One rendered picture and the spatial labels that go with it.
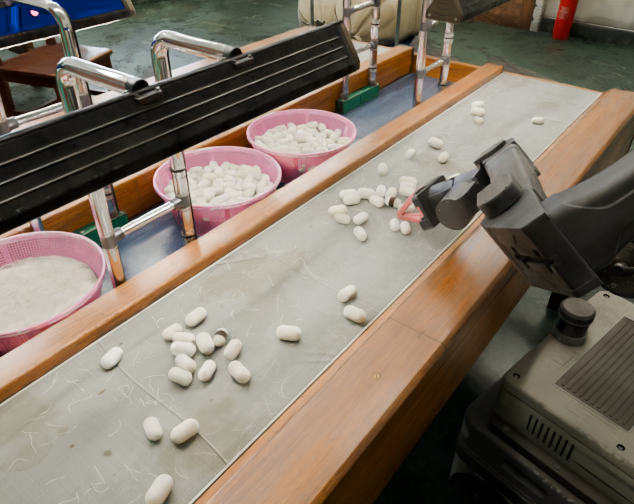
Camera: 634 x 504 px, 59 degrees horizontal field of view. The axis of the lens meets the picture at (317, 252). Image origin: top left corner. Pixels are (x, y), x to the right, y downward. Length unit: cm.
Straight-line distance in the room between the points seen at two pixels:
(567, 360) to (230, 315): 72
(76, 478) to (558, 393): 86
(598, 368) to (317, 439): 74
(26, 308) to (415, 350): 61
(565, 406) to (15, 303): 99
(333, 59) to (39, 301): 61
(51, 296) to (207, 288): 25
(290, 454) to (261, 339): 22
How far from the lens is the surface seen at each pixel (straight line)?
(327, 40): 89
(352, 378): 75
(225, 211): 111
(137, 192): 126
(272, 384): 78
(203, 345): 82
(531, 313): 211
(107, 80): 70
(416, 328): 83
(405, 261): 99
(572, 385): 123
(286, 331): 82
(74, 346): 87
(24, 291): 104
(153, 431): 74
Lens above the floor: 133
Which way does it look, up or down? 36 degrees down
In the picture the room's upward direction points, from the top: straight up
